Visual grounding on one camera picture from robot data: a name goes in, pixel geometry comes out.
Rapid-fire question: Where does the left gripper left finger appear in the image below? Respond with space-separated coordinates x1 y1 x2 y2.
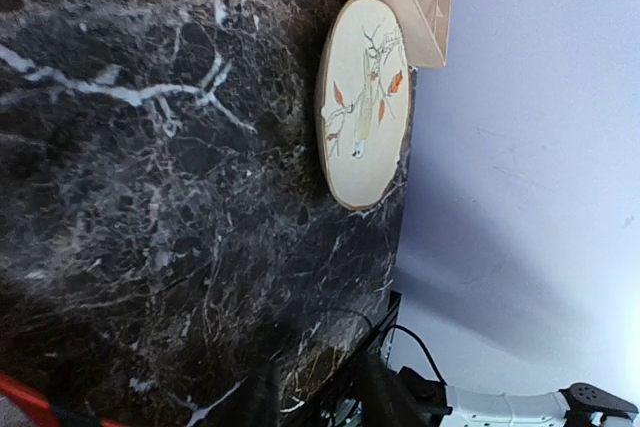
235 359 280 427

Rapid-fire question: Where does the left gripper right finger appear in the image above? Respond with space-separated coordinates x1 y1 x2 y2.
360 354 425 427

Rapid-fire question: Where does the red navy striped tie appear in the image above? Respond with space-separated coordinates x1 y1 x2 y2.
1 372 123 427

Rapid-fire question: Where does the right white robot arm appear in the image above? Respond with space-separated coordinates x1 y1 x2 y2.
409 381 639 427

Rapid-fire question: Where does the bird pattern ceramic plate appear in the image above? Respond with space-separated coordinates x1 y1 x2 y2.
315 0 411 211

